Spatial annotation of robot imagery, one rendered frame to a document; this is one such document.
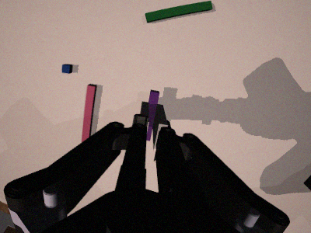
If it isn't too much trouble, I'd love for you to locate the pink rod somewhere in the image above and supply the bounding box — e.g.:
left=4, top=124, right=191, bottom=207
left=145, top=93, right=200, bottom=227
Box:
left=82, top=84, right=97, bottom=142

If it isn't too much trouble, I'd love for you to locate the small blue cube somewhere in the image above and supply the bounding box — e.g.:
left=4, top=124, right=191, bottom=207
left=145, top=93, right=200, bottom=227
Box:
left=62, top=64, right=72, bottom=74

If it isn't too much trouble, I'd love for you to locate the green rod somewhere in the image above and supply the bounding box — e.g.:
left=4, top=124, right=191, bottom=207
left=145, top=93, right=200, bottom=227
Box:
left=145, top=1, right=213, bottom=23

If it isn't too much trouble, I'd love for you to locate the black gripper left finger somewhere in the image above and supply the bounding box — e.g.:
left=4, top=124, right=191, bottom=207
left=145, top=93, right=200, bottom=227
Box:
left=4, top=102, right=149, bottom=233

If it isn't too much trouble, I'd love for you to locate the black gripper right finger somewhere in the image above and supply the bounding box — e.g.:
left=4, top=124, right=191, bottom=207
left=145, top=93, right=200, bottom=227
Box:
left=152, top=104, right=290, bottom=233

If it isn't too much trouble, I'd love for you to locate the purple rod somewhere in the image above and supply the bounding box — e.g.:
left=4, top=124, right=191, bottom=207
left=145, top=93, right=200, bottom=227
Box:
left=147, top=90, right=159, bottom=141

